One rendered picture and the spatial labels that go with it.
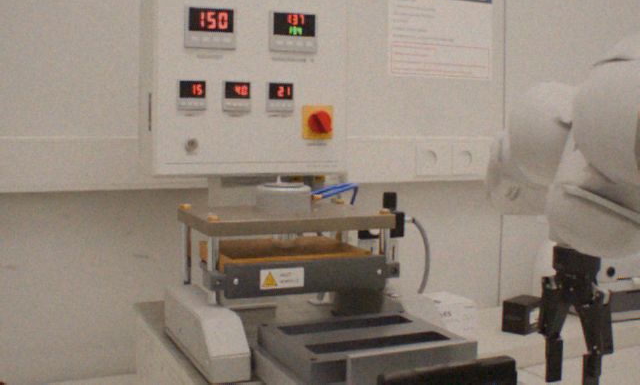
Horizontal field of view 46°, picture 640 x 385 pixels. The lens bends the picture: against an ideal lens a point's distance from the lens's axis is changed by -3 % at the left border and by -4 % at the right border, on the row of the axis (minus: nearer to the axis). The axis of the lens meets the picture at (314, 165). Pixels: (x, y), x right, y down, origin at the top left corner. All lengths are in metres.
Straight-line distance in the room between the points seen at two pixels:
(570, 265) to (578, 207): 0.52
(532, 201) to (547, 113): 0.34
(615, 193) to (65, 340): 1.12
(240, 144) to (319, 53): 0.20
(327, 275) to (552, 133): 0.40
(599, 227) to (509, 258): 1.29
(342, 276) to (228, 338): 0.20
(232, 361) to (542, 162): 0.42
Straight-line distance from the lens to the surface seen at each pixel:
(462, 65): 1.88
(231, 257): 1.05
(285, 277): 1.04
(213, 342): 0.95
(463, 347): 0.85
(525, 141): 0.81
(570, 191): 0.71
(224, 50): 1.24
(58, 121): 1.51
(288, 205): 1.10
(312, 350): 0.88
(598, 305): 1.23
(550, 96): 0.82
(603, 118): 0.63
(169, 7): 1.23
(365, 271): 1.09
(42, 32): 1.51
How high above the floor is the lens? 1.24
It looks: 3 degrees down
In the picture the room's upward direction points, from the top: 1 degrees clockwise
